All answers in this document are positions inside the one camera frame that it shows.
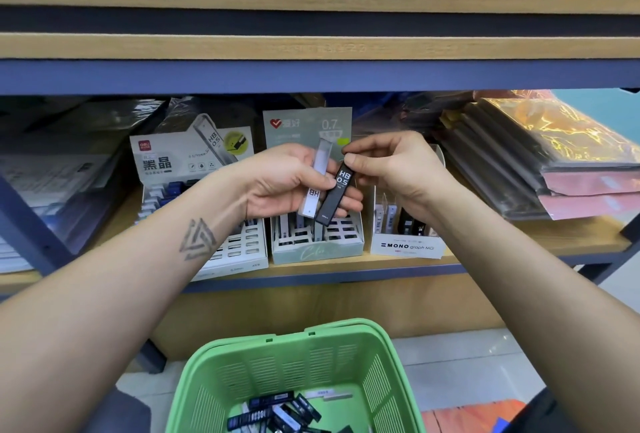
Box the person's right hand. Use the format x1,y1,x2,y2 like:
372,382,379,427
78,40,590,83
342,130,453,225

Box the person's left forearm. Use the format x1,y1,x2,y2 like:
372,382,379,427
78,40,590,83
0,182,261,433

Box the pale green display box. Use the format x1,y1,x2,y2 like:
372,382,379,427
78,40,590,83
263,106,366,266

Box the green plastic basket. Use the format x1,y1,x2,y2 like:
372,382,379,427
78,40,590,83
165,318,428,433

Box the dark plastic-wrapped packs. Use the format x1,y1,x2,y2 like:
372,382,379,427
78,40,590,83
350,90,640,222

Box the person's left hand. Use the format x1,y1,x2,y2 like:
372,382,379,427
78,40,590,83
225,142,366,221

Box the white display box red label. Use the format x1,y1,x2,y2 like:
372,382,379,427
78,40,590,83
130,112,271,282

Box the stack of wrapped paper packs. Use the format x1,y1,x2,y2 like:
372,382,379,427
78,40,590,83
0,98,166,276

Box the person's right forearm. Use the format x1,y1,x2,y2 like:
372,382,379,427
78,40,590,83
425,192,640,433

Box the clear plastic display box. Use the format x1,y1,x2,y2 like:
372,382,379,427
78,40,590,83
370,142,448,260

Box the pile of lead cases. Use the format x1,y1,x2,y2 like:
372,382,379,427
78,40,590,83
225,388,356,433

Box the colourful printed mat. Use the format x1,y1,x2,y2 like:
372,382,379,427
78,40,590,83
420,400,526,433

